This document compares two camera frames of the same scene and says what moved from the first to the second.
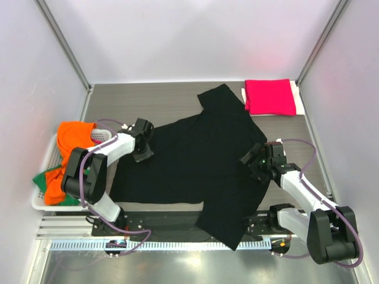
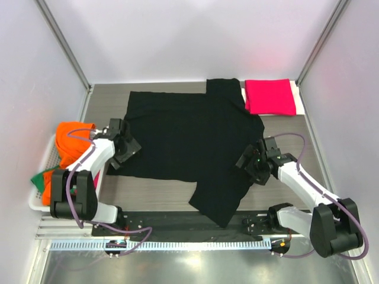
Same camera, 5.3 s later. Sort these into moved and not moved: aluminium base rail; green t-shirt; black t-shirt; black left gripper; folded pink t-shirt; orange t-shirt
Moved: black t-shirt; black left gripper
Not moved: folded pink t-shirt; aluminium base rail; orange t-shirt; green t-shirt
